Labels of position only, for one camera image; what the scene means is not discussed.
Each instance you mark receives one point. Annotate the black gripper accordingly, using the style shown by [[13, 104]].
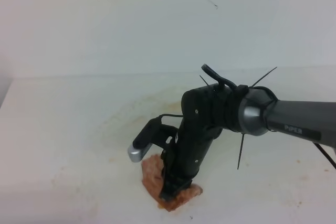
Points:
[[184, 157]]

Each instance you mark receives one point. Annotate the pink brown wiping rag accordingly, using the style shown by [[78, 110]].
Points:
[[153, 182]]

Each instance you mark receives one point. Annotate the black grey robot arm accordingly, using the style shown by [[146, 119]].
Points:
[[247, 110]]

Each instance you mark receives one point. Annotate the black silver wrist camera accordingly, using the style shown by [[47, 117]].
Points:
[[154, 133]]

